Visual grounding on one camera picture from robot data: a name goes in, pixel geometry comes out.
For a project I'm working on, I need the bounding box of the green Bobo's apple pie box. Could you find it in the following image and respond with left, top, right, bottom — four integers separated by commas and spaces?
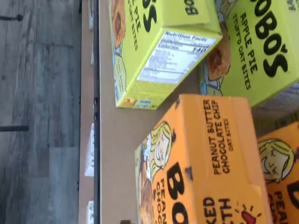
108, 0, 223, 110
198, 0, 299, 107

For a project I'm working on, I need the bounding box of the thin black floor bar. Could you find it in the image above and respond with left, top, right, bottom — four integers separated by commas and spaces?
0, 14, 24, 22
0, 125, 29, 132

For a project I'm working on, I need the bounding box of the orange Bobo's peanut butter box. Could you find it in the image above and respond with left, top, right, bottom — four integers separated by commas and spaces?
256, 121, 299, 224
134, 93, 274, 224

